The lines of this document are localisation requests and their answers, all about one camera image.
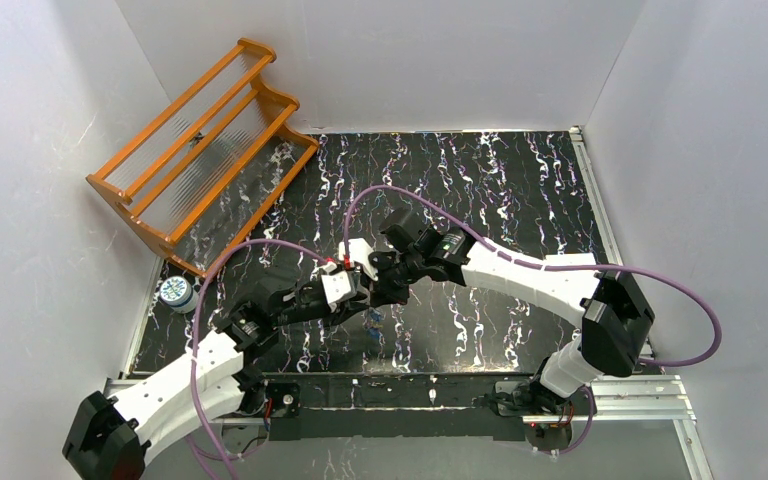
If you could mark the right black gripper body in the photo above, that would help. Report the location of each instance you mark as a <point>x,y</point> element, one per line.
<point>380,266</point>

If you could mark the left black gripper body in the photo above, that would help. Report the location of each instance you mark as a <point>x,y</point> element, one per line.
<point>359,297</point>

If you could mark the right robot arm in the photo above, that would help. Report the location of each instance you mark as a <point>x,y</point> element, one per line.
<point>604,302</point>

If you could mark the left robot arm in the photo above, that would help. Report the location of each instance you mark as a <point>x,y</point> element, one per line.
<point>116,437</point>

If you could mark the blue tag on plate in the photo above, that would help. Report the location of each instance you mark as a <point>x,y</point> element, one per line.
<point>374,323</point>

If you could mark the small patterned round jar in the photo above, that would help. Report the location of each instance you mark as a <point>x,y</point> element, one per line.
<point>178,294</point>

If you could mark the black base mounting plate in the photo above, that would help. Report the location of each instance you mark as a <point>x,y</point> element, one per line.
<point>311,406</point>

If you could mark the orange wooden rack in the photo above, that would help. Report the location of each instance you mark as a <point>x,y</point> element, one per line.
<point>198,179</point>

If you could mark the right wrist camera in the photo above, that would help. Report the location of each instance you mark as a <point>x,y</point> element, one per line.
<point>356,253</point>

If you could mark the aluminium frame rail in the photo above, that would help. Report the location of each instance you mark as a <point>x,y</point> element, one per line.
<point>639,398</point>

